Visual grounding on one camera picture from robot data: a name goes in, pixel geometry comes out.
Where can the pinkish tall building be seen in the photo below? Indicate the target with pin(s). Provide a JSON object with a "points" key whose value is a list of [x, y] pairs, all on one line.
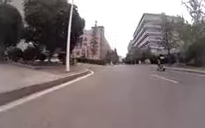
{"points": [[91, 43]]}

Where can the grey asphalt road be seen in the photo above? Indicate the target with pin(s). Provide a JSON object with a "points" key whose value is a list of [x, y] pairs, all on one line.
{"points": [[123, 100]]}

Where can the white lamp pole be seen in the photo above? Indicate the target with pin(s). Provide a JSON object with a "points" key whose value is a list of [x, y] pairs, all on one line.
{"points": [[69, 36]]}

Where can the pale multi-storey building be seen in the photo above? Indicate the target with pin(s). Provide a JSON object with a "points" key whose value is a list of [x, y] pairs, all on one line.
{"points": [[150, 33]]}

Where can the person on small vehicle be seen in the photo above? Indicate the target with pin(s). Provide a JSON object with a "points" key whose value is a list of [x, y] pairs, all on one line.
{"points": [[161, 64]]}

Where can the large dark green tree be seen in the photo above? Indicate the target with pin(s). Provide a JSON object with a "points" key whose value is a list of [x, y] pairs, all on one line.
{"points": [[50, 23]]}

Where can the dark kerb strip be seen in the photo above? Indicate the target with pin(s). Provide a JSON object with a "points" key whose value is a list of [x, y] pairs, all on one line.
{"points": [[30, 89]]}

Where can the row of dark bushes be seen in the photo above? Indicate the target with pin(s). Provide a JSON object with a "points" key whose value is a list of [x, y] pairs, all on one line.
{"points": [[20, 54]]}

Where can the grey paved pavement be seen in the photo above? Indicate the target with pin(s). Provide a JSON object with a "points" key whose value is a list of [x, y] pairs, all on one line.
{"points": [[13, 77]]}

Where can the grey pavement with kerb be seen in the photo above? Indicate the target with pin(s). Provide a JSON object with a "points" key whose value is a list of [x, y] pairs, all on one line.
{"points": [[193, 70]]}

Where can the row of trees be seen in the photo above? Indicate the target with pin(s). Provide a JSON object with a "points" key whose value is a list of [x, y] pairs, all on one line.
{"points": [[196, 40]]}

